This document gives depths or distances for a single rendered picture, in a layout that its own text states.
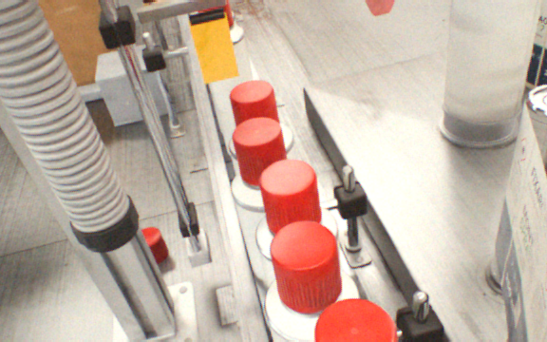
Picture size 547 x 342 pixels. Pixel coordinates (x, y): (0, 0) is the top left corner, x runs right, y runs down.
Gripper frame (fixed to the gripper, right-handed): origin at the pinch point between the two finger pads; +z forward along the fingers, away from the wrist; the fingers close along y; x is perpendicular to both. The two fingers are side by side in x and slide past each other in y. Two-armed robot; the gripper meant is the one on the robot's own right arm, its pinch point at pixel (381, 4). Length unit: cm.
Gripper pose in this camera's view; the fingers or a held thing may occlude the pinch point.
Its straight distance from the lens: 44.4
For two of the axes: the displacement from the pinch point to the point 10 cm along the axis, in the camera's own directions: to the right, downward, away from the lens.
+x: -9.6, 2.8, -0.8
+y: -2.3, -5.9, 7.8
